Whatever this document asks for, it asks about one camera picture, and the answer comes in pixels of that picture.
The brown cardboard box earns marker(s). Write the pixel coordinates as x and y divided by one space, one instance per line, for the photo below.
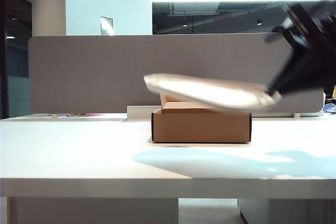
200 127

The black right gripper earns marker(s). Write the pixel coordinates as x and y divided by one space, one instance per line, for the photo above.
312 51

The small wall sign plate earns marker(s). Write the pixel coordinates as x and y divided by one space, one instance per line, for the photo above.
106 26

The white partition foot bracket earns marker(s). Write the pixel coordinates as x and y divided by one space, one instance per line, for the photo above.
296 115

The blue patterned clutter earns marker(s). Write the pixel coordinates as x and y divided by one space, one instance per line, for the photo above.
330 106

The grey desk partition panel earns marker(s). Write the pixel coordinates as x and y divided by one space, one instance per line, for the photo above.
92 74

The grey under-desk cabinet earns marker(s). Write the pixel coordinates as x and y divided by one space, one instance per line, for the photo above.
288 212

